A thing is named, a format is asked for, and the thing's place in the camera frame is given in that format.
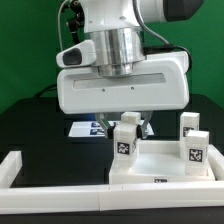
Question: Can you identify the white square tabletop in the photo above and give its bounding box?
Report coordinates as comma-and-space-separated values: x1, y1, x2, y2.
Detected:
109, 140, 215, 184

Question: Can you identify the white U-shaped obstacle fence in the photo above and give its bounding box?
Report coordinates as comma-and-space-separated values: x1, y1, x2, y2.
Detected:
0, 146, 224, 214

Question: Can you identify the white cable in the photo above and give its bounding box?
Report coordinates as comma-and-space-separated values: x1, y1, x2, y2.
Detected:
57, 0, 70, 51

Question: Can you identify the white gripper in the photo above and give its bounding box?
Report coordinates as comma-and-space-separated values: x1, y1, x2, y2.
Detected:
56, 40, 189, 139

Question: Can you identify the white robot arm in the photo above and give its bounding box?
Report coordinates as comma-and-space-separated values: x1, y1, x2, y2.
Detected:
56, 0, 204, 122

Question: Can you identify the paper sheet with fiducial markers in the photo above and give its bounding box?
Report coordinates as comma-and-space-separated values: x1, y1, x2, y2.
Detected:
68, 121, 154, 137

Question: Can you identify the black cable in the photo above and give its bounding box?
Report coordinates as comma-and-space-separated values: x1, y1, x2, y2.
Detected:
32, 83, 59, 98

